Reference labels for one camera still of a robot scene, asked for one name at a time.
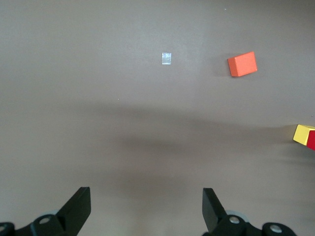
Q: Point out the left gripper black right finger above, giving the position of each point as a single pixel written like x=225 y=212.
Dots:
x=214 y=215

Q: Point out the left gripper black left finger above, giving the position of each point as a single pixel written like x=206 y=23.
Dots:
x=73 y=214

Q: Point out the red wooden block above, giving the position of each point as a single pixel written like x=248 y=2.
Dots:
x=312 y=140

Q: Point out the yellow wooden block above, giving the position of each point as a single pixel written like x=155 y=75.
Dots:
x=301 y=134

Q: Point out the brown table cover sheet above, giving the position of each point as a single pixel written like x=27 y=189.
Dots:
x=98 y=73

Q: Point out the orange wooden block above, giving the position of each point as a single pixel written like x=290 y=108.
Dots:
x=242 y=64

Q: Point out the clear tape patch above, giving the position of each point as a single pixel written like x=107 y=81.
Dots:
x=166 y=58

